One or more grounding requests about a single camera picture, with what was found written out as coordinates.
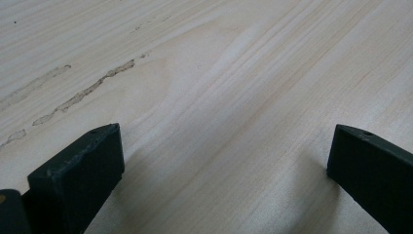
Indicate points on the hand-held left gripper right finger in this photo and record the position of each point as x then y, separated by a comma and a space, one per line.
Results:
373, 175

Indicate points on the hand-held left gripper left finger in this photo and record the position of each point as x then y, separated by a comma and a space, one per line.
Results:
76, 178

